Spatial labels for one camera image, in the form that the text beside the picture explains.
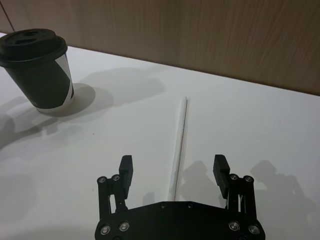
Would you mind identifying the black and white paper cup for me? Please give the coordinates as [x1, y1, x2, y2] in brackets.
[3, 52, 76, 117]

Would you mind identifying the black plastic cup lid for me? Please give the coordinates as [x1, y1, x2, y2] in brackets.
[0, 28, 68, 68]

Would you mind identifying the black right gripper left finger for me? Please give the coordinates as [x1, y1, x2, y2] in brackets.
[96, 155, 134, 222]

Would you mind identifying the thin dark red cord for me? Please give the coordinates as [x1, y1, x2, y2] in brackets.
[0, 0, 15, 33]

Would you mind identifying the white paper-wrapped straw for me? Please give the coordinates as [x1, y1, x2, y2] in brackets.
[167, 95, 189, 197]

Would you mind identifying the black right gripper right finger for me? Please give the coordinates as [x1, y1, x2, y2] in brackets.
[212, 154, 256, 221]

